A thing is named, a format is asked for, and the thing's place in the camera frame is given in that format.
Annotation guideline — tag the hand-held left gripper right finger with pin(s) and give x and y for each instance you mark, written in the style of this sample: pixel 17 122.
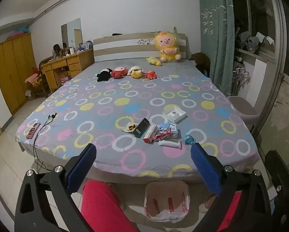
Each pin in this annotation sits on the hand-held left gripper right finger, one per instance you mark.
pixel 206 171

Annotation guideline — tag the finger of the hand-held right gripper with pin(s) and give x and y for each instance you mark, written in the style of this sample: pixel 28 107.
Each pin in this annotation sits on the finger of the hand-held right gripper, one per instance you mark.
pixel 280 174

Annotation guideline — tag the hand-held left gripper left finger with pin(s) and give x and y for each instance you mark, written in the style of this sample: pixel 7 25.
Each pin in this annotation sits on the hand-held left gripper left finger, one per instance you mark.
pixel 82 166

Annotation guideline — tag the bin with white plastic bag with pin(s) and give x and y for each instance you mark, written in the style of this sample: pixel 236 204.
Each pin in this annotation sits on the bin with white plastic bag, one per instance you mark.
pixel 167 203

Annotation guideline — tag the red candy wrapper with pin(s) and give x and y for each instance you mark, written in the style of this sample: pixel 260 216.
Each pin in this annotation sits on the red candy wrapper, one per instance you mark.
pixel 161 135

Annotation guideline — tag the red and white box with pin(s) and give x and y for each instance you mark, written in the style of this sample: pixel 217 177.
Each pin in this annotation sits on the red and white box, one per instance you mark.
pixel 149 135

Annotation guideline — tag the person's slipper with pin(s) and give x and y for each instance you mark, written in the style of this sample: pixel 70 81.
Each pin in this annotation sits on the person's slipper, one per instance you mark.
pixel 207 205

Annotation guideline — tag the blue plastic wrapper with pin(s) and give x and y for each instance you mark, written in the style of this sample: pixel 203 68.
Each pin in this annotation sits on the blue plastic wrapper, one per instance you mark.
pixel 189 140

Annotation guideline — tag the blue cartoon carton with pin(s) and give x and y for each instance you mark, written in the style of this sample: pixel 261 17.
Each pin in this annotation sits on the blue cartoon carton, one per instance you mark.
pixel 172 129

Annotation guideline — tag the snack wrapper with yellow bits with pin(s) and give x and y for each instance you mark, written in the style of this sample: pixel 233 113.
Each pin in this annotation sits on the snack wrapper with yellow bits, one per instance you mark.
pixel 130 127

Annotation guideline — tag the phone in red patterned case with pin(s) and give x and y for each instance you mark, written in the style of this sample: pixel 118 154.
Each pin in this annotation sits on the phone in red patterned case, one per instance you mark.
pixel 33 130

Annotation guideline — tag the mauve plastic chair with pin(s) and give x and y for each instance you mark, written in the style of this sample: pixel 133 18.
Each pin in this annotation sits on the mauve plastic chair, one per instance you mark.
pixel 242 108

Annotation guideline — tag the white tape roll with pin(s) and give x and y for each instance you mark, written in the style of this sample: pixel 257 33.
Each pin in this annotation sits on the white tape roll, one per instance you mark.
pixel 174 114

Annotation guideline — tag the open white box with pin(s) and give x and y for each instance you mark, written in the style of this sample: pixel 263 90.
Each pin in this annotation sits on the open white box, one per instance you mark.
pixel 168 117

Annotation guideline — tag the black box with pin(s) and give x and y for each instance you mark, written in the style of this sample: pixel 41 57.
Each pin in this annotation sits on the black box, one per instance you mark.
pixel 140 127

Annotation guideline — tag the bed with circle print sheet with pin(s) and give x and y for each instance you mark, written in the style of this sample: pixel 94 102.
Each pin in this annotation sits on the bed with circle print sheet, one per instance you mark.
pixel 134 96

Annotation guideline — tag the black and white plush toy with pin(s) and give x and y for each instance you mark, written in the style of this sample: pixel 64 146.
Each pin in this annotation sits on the black and white plush toy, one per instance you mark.
pixel 104 75

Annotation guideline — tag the wooden chair with pink cloth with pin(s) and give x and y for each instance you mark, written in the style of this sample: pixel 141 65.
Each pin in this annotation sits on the wooden chair with pink cloth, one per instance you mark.
pixel 34 79

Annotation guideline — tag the red plush toy pale face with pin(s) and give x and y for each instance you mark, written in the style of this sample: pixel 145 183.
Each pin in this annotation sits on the red plush toy pale face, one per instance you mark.
pixel 119 73

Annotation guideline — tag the wooden desk with drawers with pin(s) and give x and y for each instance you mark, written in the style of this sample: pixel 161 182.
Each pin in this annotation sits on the wooden desk with drawers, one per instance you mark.
pixel 60 65

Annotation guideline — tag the yellow and white plush toy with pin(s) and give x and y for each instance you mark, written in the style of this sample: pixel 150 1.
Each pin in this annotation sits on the yellow and white plush toy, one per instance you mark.
pixel 135 72

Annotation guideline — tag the dark brown chair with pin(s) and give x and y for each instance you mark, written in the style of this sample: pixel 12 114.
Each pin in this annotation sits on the dark brown chair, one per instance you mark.
pixel 202 61

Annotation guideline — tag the grey cloth bundles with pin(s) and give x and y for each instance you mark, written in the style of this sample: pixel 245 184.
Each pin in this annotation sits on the grey cloth bundles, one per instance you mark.
pixel 253 42

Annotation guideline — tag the small red plush toy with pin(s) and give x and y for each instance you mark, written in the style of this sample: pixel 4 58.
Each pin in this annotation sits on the small red plush toy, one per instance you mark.
pixel 150 75

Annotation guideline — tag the white paper roll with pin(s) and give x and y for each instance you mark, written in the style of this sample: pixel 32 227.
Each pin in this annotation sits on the white paper roll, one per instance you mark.
pixel 72 51

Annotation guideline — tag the yellow wooden wardrobe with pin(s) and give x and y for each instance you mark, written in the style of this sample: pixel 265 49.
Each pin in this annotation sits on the yellow wooden wardrobe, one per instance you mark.
pixel 11 72

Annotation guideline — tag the small yellow plush toy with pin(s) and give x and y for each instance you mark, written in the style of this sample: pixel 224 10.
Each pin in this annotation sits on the small yellow plush toy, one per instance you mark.
pixel 154 61

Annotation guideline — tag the striped wooden headboard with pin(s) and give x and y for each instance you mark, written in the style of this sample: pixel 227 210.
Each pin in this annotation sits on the striped wooden headboard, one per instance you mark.
pixel 125 49

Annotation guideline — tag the large yellow plush toy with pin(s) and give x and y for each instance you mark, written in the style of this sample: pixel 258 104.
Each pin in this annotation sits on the large yellow plush toy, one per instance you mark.
pixel 167 50

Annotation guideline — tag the green leaf print curtain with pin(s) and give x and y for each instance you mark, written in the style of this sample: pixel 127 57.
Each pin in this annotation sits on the green leaf print curtain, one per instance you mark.
pixel 216 41

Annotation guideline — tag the window frame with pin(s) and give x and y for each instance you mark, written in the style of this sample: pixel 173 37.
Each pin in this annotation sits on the window frame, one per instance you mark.
pixel 278 17

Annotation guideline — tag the wall mirror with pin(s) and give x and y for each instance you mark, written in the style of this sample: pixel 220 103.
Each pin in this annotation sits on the wall mirror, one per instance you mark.
pixel 70 32

